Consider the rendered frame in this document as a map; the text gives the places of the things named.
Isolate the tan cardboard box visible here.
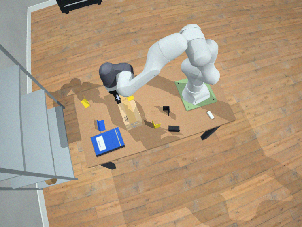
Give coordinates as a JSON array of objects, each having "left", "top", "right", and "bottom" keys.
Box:
[{"left": 118, "top": 95, "right": 142, "bottom": 130}]

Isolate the blue notebook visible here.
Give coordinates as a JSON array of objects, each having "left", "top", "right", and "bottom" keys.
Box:
[{"left": 91, "top": 127, "right": 125, "bottom": 157}]

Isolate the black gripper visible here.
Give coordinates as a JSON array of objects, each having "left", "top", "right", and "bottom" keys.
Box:
[{"left": 109, "top": 90, "right": 121, "bottom": 104}]

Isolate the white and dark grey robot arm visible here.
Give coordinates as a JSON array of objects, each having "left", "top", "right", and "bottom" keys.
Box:
[{"left": 99, "top": 24, "right": 220, "bottom": 105}]

